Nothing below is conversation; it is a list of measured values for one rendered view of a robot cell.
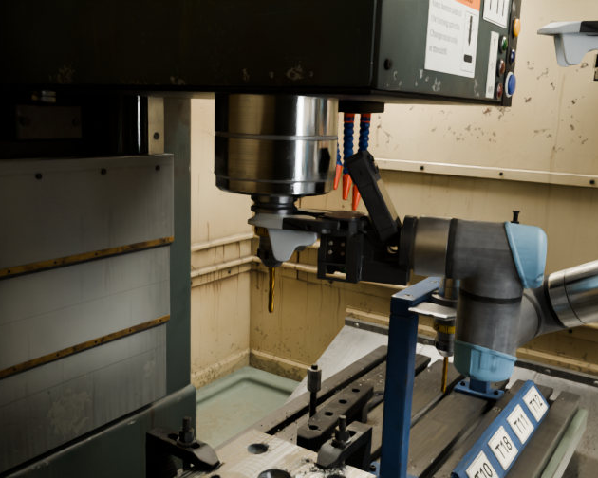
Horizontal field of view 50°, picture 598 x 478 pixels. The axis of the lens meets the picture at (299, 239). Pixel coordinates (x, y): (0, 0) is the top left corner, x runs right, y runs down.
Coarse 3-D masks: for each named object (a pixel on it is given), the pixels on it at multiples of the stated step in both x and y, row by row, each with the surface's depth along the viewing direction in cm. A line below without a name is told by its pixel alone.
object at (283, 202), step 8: (256, 200) 82; (264, 200) 81; (272, 200) 81; (280, 200) 81; (288, 200) 82; (296, 200) 84; (256, 208) 82; (264, 208) 82; (272, 208) 82; (280, 208) 82; (288, 208) 82; (296, 208) 84
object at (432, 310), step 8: (416, 304) 100; (424, 304) 100; (432, 304) 100; (416, 312) 97; (424, 312) 96; (432, 312) 96; (440, 312) 96; (448, 312) 96; (456, 312) 97; (448, 320) 95
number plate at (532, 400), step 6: (534, 390) 133; (528, 396) 130; (534, 396) 132; (540, 396) 133; (528, 402) 128; (534, 402) 130; (540, 402) 132; (528, 408) 127; (534, 408) 129; (540, 408) 131; (546, 408) 132; (534, 414) 127; (540, 414) 129
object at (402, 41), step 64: (0, 0) 91; (64, 0) 83; (128, 0) 77; (192, 0) 71; (256, 0) 66; (320, 0) 62; (384, 0) 59; (0, 64) 93; (64, 64) 85; (128, 64) 78; (192, 64) 73; (256, 64) 68; (320, 64) 63; (384, 64) 61
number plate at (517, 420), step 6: (516, 408) 124; (510, 414) 121; (516, 414) 122; (522, 414) 124; (510, 420) 119; (516, 420) 121; (522, 420) 122; (528, 420) 124; (510, 426) 119; (516, 426) 120; (522, 426) 121; (528, 426) 123; (516, 432) 118; (522, 432) 120; (528, 432) 121; (522, 438) 119; (522, 444) 118
